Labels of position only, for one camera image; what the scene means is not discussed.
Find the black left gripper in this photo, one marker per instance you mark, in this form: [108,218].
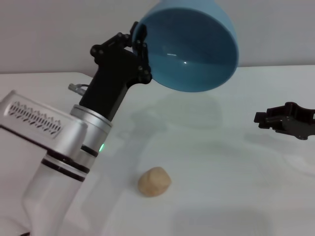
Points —
[110,81]

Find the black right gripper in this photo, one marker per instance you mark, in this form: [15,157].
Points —
[292,120]

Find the blue ceramic bowl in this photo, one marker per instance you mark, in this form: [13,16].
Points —
[192,54]

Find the beige egg yolk pastry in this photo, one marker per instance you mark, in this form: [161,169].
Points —
[154,182]

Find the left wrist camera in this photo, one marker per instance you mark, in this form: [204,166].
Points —
[37,123]

